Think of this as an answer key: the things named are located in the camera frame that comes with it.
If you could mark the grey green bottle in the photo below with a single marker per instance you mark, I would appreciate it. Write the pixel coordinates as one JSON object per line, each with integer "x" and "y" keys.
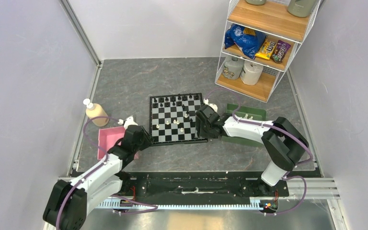
{"x": 301, "y": 8}

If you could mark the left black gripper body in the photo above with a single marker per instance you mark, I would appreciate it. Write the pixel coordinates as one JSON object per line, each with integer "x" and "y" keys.
{"x": 145, "y": 142}

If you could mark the blue snack bag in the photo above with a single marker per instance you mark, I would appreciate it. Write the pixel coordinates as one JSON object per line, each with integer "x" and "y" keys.
{"x": 246, "y": 39}

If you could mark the grey cable duct strip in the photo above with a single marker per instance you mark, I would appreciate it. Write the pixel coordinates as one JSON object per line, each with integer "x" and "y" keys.
{"x": 115, "y": 203}

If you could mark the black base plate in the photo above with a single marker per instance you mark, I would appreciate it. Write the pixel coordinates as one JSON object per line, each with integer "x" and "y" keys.
{"x": 184, "y": 188}

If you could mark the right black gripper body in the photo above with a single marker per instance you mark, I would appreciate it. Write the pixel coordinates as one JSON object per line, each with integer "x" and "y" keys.
{"x": 203, "y": 130}

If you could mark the white paper roll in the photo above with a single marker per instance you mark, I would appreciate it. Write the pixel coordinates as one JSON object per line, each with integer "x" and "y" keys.
{"x": 251, "y": 73}

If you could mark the black white chessboard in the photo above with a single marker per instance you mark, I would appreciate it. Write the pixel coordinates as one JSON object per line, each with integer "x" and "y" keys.
{"x": 172, "y": 119}

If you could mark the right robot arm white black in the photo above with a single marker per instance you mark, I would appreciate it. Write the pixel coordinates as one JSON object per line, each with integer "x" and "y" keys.
{"x": 283, "y": 142}

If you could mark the white wire wooden shelf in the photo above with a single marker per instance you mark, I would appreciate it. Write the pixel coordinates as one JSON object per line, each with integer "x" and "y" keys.
{"x": 272, "y": 18}

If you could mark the pink plastic tray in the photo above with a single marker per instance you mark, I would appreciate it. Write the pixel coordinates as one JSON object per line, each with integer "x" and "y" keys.
{"x": 107, "y": 137}

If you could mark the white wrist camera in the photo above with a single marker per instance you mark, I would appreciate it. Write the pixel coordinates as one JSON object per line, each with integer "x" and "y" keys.
{"x": 212, "y": 105}
{"x": 127, "y": 122}

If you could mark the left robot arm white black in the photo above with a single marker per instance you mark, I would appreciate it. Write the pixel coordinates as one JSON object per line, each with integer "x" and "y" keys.
{"x": 70, "y": 202}

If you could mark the beige pump bottle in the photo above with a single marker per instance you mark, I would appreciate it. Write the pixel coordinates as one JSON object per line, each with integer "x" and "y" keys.
{"x": 96, "y": 113}

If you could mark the white jug with label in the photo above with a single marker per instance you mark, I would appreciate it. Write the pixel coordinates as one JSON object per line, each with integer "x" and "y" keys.
{"x": 232, "y": 68}

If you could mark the brown candy bag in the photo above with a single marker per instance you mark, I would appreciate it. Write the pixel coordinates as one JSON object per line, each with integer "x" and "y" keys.
{"x": 280, "y": 51}

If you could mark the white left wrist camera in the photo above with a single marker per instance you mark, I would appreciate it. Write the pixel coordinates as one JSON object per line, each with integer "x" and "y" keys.
{"x": 127, "y": 122}

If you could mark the yellow candy bag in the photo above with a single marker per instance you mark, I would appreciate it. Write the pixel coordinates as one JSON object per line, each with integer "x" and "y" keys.
{"x": 266, "y": 50}

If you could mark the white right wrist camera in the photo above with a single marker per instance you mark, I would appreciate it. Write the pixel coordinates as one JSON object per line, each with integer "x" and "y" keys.
{"x": 212, "y": 105}

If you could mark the aluminium corner rail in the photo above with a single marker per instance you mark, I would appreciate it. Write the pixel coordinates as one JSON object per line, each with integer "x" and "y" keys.
{"x": 80, "y": 31}

